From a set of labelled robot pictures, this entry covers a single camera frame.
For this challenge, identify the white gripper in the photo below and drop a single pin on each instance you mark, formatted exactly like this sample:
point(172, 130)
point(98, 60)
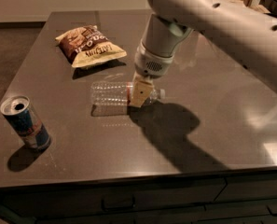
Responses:
point(149, 63)

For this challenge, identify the clear plastic water bottle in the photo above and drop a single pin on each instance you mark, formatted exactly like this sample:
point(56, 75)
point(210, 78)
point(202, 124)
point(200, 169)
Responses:
point(119, 93)

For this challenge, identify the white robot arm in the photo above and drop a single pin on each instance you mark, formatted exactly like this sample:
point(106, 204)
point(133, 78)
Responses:
point(249, 37)

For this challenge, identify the blue silver redbull can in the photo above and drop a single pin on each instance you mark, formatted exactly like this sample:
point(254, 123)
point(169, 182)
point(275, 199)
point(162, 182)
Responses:
point(21, 116)

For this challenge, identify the brown yellow chip bag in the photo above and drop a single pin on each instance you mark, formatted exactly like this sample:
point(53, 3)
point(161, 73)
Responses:
point(86, 47)

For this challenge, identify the cabinet drawer with handle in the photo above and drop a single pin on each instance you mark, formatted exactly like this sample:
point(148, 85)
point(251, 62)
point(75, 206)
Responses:
point(89, 201)

